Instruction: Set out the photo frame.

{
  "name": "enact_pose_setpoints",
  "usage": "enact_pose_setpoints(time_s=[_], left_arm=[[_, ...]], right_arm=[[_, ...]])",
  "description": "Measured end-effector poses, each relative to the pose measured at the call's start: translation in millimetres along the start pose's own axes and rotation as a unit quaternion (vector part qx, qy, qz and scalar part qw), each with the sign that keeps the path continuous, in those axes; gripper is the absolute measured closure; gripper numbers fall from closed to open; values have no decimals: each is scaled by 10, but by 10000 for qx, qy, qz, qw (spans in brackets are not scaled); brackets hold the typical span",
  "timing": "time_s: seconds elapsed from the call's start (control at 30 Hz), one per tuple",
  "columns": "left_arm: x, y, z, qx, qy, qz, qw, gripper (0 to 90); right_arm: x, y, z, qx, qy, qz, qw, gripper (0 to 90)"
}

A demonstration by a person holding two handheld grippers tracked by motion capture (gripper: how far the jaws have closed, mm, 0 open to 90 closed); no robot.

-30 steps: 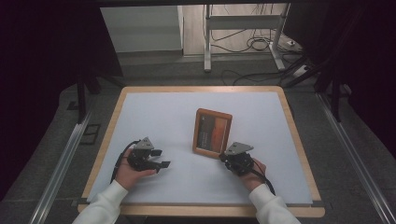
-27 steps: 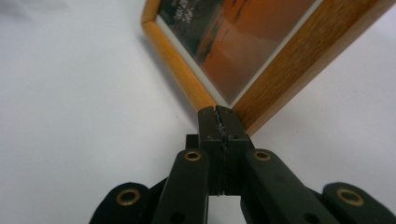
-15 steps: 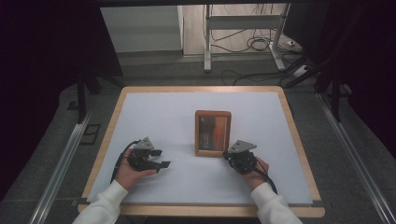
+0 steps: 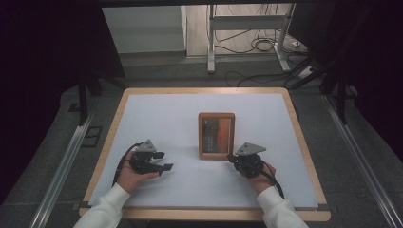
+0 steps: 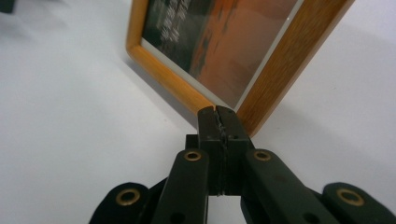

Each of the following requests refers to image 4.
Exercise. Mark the black metal stand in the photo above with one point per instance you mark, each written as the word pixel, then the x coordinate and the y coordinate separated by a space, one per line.
pixel 83 101
pixel 341 101

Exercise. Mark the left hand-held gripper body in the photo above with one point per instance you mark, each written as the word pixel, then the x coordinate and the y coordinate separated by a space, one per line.
pixel 142 161

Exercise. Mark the aluminium rail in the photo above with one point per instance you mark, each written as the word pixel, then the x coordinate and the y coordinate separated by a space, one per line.
pixel 364 164
pixel 60 174

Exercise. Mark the white power strip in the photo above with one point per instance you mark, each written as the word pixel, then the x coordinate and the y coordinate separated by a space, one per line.
pixel 305 72

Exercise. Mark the black floor socket plate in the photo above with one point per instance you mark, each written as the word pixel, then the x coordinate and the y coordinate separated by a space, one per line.
pixel 92 136

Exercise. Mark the orange wooden tray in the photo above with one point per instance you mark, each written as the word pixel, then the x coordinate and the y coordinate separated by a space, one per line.
pixel 217 136

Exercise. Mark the white table mat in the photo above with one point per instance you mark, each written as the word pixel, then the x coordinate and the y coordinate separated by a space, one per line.
pixel 177 120

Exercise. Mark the person's right hand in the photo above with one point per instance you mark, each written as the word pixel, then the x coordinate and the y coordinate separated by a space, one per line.
pixel 261 183

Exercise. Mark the white cabinet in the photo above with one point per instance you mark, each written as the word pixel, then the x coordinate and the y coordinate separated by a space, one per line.
pixel 144 28

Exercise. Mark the dark curtain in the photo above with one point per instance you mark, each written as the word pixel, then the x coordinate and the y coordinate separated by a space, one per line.
pixel 41 79
pixel 374 63

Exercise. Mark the white metal desk frame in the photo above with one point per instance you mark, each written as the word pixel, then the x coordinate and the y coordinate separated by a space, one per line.
pixel 247 22

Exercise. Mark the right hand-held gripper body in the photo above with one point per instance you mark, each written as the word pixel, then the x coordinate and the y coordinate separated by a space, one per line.
pixel 250 164

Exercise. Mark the person's left hand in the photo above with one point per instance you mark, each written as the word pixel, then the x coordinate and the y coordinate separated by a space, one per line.
pixel 130 180

